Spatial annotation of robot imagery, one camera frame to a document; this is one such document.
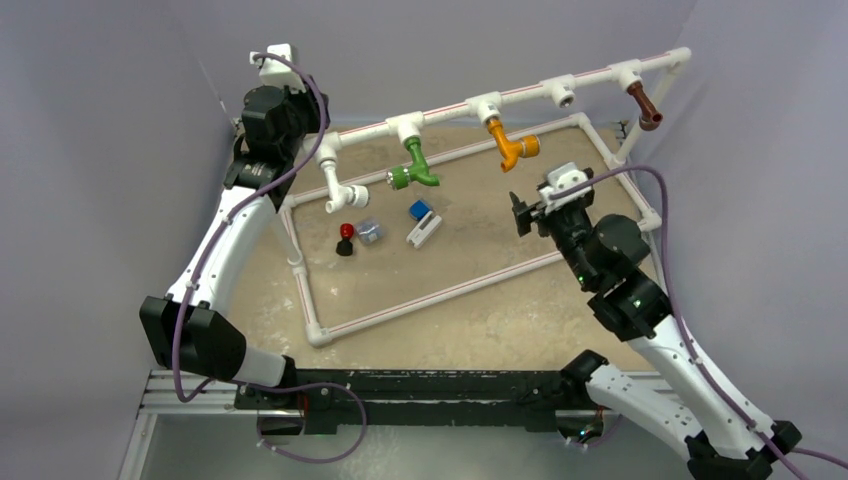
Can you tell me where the red and black knob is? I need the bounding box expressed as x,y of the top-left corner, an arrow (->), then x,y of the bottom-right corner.
335,223 -> 355,257

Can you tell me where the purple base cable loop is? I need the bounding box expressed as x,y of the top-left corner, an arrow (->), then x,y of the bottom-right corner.
256,386 -> 371,467

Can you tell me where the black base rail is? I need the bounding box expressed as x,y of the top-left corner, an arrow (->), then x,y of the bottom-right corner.
235,368 -> 612,439

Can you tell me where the clear plastic small box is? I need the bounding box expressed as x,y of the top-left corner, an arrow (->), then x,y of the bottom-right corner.
354,217 -> 385,245

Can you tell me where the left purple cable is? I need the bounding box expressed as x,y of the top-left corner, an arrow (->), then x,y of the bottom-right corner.
171,52 -> 331,403

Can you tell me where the blue small block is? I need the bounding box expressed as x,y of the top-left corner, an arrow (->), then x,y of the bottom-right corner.
408,200 -> 432,222

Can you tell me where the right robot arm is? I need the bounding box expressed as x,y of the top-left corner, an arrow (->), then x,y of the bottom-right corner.
510,195 -> 801,479

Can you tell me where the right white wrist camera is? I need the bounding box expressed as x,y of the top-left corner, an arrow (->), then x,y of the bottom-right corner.
537,162 -> 593,210

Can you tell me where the white plastic clip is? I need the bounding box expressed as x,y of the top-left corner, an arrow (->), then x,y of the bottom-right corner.
406,211 -> 443,249

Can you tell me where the brown plastic faucet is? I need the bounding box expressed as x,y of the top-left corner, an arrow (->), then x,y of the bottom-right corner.
626,81 -> 664,131

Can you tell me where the green plastic faucet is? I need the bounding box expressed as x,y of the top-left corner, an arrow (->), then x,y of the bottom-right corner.
385,136 -> 441,190

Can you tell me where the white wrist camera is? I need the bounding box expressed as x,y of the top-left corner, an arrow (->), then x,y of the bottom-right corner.
249,43 -> 307,93
537,162 -> 593,210

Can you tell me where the orange plastic faucet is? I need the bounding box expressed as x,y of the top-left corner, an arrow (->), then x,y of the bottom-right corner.
484,116 -> 541,173

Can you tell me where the white PVC pipe frame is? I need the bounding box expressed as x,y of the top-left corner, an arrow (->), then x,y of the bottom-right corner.
281,46 -> 694,350

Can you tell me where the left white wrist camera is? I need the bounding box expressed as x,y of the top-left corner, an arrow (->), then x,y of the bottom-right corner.
249,43 -> 307,93

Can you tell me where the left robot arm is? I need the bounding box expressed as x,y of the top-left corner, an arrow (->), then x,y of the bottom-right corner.
139,86 -> 329,409

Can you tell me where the white plastic faucet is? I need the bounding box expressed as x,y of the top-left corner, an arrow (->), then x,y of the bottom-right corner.
316,146 -> 370,213

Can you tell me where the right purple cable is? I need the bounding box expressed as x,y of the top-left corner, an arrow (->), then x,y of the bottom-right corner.
549,165 -> 848,480

